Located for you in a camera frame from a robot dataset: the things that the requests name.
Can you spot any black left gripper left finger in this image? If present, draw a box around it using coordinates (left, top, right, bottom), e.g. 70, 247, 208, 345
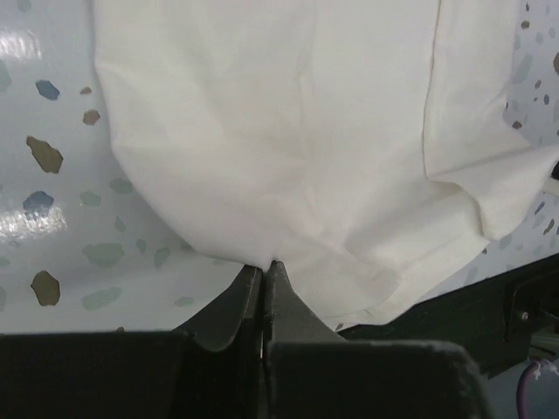
172, 266, 262, 418

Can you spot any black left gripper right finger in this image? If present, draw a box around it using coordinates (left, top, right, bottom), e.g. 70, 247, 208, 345
264, 261, 343, 418

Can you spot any white floral print t-shirt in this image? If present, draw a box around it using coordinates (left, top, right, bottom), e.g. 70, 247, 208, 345
93, 1, 558, 326

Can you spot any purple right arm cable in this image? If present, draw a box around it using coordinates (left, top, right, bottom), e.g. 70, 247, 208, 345
514, 360, 559, 419

